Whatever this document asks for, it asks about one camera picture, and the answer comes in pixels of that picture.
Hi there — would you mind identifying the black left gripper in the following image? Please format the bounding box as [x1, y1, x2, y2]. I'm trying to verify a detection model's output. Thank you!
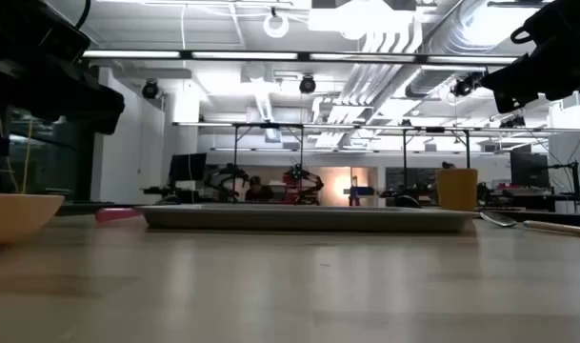
[0, 0, 127, 135]

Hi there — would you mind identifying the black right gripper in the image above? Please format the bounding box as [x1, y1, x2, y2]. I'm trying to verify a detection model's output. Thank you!
[479, 0, 580, 114]

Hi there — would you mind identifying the fork with pink handle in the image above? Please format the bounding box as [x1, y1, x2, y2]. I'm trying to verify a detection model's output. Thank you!
[94, 207, 144, 224]

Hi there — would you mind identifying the orange cup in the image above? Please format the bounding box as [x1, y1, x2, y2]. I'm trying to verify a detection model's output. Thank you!
[435, 167, 479, 212]

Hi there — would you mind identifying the orange plate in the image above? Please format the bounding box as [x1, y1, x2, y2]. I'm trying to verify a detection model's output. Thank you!
[0, 192, 66, 247]

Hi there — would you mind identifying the spoon with cream handle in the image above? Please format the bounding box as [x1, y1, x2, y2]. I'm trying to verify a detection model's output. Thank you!
[479, 210, 580, 238]

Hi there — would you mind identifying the grey plastic tray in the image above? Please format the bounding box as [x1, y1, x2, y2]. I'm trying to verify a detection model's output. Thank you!
[133, 203, 477, 234]

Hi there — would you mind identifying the black ceiling spotlight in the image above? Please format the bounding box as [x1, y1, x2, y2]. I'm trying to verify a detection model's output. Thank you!
[450, 71, 484, 99]
[298, 73, 317, 95]
[141, 79, 160, 100]

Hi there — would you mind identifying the black computer monitor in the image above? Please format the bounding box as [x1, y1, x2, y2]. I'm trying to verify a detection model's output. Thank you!
[169, 152, 208, 183]
[510, 151, 550, 189]

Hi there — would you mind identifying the person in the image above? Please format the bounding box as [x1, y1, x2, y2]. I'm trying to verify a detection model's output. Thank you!
[244, 174, 275, 203]

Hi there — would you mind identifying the black overhead light bar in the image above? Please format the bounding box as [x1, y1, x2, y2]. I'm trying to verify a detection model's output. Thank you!
[81, 49, 520, 66]

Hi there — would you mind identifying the yellow cable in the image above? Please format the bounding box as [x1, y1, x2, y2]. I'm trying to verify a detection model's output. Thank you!
[0, 102, 34, 194]

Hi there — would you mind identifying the black background gantry frame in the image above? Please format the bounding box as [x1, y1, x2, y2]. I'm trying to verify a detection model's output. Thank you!
[231, 122, 306, 192]
[401, 126, 472, 185]

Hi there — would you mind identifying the white ring lamp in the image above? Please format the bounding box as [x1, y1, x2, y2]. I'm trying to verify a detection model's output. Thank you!
[262, 10, 290, 40]

